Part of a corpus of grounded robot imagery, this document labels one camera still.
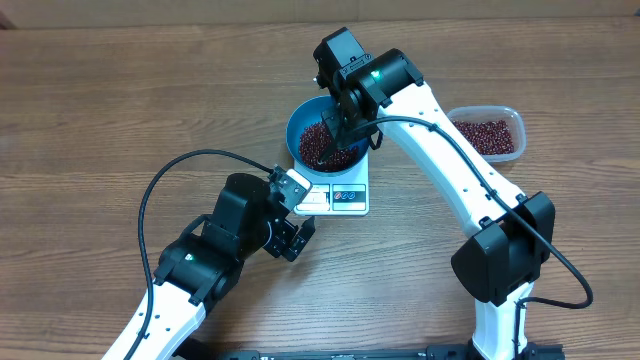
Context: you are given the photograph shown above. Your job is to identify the red beans in bowl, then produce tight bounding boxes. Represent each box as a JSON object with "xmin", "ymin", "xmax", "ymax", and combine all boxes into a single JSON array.
[{"xmin": 298, "ymin": 122, "xmax": 359, "ymax": 172}]

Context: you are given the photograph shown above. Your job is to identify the clear plastic food container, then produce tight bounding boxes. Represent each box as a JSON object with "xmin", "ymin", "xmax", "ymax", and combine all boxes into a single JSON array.
[{"xmin": 447, "ymin": 105, "xmax": 527, "ymax": 163}]

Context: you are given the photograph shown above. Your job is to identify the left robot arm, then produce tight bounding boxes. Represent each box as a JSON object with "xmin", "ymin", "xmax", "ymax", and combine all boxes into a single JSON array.
[{"xmin": 105, "ymin": 167, "xmax": 315, "ymax": 359}]

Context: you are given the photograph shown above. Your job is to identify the teal round bowl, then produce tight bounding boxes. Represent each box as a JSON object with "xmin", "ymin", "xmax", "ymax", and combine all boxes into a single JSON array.
[{"xmin": 286, "ymin": 96, "xmax": 369, "ymax": 171}]

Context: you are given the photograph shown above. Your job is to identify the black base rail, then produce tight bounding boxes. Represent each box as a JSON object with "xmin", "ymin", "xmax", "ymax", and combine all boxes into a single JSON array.
[{"xmin": 174, "ymin": 339, "xmax": 566, "ymax": 360}]

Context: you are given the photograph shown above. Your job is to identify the white digital kitchen scale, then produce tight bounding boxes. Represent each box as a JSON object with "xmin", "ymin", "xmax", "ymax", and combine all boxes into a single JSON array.
[{"xmin": 294, "ymin": 154, "xmax": 369, "ymax": 216}]

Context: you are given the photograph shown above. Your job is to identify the red adzuki beans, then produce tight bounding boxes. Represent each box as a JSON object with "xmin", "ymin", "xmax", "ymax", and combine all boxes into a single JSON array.
[{"xmin": 453, "ymin": 120, "xmax": 515, "ymax": 155}]

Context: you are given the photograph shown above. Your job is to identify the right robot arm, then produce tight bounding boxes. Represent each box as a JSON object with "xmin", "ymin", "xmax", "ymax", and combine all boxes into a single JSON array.
[{"xmin": 313, "ymin": 28, "xmax": 555, "ymax": 359}]

